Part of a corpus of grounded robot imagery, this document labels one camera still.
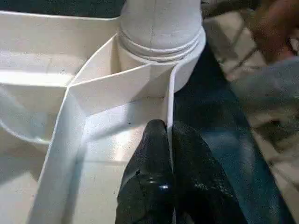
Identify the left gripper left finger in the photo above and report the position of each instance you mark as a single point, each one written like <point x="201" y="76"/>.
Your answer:
<point x="147" y="182"/>

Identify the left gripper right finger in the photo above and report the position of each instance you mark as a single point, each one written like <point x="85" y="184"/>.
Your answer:
<point x="201" y="186"/>

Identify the white plastic table leg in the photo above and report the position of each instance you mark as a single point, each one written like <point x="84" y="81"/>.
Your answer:
<point x="161" y="23"/>

